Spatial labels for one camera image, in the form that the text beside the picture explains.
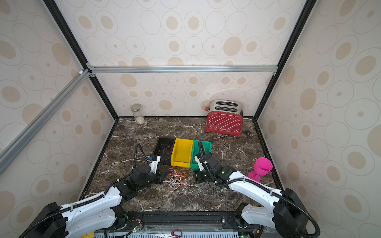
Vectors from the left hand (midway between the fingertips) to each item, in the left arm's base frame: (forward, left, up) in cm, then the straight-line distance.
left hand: (172, 171), depth 80 cm
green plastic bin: (+17, -13, -4) cm, 22 cm away
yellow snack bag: (-28, +36, -8) cm, 46 cm away
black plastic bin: (+25, +10, -9) cm, 29 cm away
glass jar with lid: (+44, +30, +2) cm, 53 cm away
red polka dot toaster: (+36, -32, +7) cm, 48 cm away
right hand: (0, -14, -2) cm, 14 cm away
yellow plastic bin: (+17, -3, -9) cm, 20 cm away
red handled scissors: (-27, -2, -10) cm, 29 cm away
